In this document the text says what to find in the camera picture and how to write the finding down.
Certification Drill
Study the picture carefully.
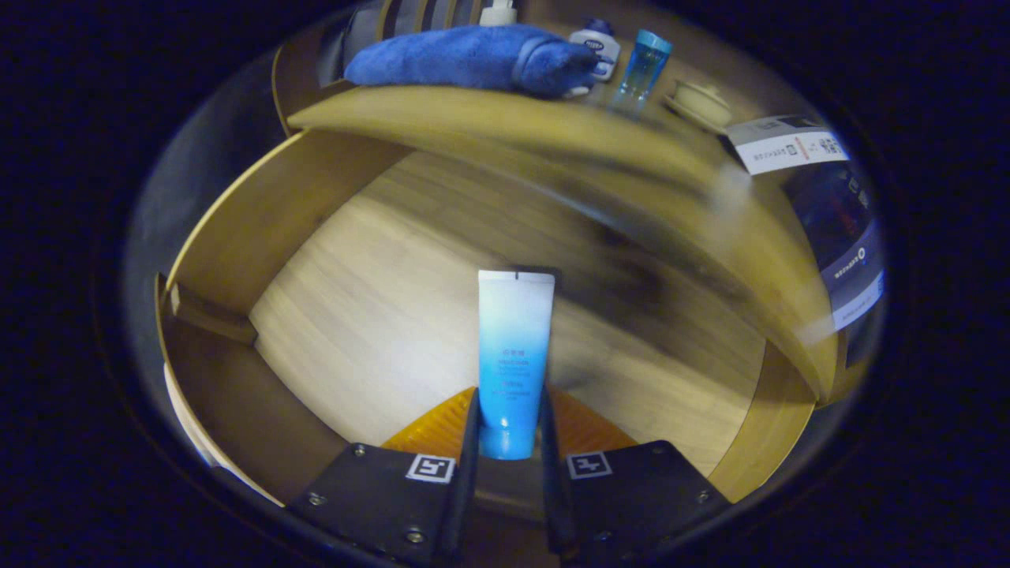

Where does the light purple book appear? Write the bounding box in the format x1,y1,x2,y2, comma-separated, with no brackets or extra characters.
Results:
832,271,886,332

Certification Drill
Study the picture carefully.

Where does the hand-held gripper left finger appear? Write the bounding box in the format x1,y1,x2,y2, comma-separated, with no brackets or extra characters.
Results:
286,387,482,567

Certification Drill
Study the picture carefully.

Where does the blue white tube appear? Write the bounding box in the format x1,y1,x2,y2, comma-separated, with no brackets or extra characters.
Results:
477,268,556,461

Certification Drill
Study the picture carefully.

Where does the wooden drawer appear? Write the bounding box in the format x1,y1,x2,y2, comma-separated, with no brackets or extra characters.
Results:
154,129,821,565

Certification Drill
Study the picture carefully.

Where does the white bottle blue cap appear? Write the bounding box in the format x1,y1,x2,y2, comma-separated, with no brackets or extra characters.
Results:
568,18,622,84

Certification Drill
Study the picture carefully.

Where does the rolled blue towel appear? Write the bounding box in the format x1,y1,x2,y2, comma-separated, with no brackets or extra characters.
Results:
344,24,604,99

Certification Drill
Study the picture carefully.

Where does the clear blue bottle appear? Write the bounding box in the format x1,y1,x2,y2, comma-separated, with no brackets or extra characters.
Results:
612,29,674,111

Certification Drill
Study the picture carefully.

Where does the wooden cabinet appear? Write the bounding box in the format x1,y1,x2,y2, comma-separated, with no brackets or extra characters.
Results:
272,0,877,407

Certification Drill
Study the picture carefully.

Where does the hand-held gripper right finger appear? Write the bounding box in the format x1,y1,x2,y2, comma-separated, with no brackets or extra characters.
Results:
539,387,731,565

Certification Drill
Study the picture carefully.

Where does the dark blue book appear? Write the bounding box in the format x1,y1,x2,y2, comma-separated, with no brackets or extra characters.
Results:
781,162,881,305

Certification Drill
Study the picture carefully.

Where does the beige lidded ceramic cup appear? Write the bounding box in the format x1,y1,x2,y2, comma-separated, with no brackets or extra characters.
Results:
663,79,735,133

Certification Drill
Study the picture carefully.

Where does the white book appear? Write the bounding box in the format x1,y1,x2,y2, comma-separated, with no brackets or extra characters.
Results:
724,114,851,176

